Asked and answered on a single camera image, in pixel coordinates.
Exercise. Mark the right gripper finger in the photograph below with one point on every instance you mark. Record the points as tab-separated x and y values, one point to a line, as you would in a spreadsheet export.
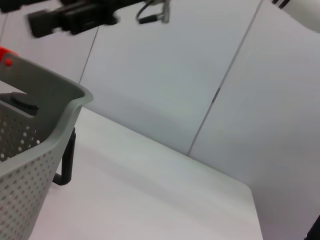
10	5

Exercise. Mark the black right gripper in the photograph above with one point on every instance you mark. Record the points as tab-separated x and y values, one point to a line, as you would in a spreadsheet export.
92	12

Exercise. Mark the grey perforated storage bin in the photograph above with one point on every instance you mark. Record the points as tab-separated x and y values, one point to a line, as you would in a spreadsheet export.
32	155

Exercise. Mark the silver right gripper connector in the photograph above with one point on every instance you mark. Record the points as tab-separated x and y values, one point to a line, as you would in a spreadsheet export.
165	11

